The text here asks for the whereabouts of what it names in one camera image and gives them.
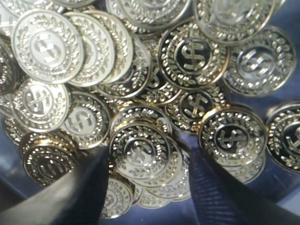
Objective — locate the gold coin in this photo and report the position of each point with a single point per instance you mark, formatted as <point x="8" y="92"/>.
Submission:
<point x="139" y="151"/>

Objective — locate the round steel plate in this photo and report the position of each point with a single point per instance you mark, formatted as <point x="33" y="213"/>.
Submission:
<point x="274" y="182"/>

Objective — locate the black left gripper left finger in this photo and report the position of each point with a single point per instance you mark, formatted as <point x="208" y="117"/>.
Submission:
<point x="77" y="198"/>

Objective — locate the dark dollar coin centre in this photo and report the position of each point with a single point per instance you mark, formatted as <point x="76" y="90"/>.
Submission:
<point x="188" y="59"/>

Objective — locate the bright silver-looking dollar coin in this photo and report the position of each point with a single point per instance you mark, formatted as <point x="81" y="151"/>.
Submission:
<point x="47" y="46"/>

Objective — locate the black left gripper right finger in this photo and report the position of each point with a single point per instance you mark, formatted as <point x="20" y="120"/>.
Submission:
<point x="220" y="199"/>

